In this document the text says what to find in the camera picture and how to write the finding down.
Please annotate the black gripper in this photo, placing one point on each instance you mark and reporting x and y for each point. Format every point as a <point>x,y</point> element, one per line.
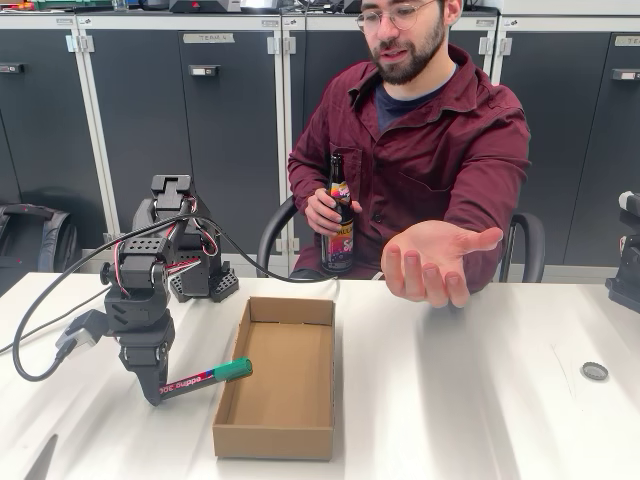
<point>146,356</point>

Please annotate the green edding marker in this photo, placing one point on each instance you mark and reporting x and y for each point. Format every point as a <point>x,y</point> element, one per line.
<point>210,376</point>

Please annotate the dark glass beer bottle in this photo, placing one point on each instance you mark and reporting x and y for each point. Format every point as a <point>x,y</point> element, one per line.
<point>337,250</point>

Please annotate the person's left forearm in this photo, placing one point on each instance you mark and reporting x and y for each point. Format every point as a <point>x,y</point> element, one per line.
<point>490,200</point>

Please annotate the idle black robot arm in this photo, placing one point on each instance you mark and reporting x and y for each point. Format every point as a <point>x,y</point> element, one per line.
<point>627,280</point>

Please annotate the person's right forearm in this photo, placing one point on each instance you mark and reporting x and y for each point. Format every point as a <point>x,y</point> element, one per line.
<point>302,175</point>

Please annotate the person's right hand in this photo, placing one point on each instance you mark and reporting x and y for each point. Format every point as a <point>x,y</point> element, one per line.
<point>322,212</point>

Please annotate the person's left hand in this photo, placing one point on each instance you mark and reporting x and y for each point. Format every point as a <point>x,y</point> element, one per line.
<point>435,255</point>

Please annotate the open cardboard box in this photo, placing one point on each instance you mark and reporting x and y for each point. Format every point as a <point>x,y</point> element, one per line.
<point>280,375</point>

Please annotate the black office chair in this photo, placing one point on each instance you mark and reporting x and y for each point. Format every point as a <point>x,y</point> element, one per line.
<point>265,240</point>

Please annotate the black backpack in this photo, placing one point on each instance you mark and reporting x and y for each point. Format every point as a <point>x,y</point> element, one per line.
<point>25,235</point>

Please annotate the team tape label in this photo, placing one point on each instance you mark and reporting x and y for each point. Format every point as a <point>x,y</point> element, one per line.
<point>209,38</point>

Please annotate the man in maroon shirt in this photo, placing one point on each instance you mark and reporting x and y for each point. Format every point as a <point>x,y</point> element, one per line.
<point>425,150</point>

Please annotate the clear drinking glass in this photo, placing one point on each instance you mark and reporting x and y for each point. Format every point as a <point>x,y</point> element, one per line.
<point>120,5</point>

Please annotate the green flat box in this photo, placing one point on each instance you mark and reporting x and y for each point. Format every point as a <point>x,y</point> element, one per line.
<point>75,4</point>

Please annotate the metal bottle cap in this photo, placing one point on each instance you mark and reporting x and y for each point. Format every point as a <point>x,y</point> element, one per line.
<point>594,371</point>

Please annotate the grey gripper camera box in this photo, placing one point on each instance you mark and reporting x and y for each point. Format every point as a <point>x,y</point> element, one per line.
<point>80,337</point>

